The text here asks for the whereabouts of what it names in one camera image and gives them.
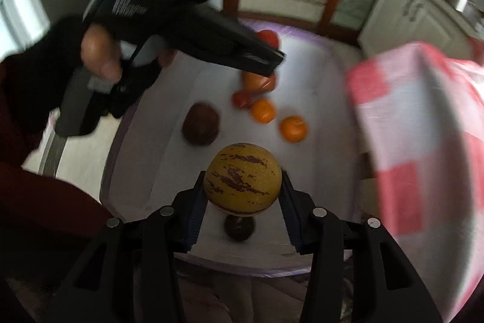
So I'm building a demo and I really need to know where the small red tomato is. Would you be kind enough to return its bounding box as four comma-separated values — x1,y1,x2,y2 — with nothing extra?
232,90,253,109

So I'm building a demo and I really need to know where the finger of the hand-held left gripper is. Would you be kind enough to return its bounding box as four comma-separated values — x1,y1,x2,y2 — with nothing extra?
181,3,285,77

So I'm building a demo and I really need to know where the person's left hand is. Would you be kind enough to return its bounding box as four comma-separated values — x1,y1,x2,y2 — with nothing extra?
2,16,125,136

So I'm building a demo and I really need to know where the orange mandarin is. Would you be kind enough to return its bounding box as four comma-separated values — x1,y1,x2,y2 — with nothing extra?
280,116,308,143
250,98,276,124

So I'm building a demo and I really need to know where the white cabinet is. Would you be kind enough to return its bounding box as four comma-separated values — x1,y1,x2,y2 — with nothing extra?
357,0,477,55

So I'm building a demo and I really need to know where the person's left forearm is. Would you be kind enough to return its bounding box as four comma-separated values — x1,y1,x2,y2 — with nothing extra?
0,58,114,271

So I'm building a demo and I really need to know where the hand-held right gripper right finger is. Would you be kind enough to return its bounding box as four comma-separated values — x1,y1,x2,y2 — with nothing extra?
279,170,443,323

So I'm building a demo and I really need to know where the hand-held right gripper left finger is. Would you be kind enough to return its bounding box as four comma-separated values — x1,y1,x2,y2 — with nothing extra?
49,172,208,323

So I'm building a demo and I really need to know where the red white checkered tablecloth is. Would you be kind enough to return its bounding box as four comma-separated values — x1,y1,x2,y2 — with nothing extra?
347,43,484,323

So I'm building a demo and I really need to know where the yellow striped pepino melon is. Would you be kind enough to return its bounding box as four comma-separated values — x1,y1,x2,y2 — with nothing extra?
203,142,282,214

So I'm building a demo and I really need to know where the white tray purple rim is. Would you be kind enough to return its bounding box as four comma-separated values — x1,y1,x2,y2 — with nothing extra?
100,18,373,278

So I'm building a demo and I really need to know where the orange red persimmon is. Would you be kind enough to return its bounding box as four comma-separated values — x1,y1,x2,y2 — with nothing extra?
242,70,278,97

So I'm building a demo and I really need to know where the large dark purple fruit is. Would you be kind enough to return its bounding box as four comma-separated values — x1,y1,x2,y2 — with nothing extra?
182,102,220,147

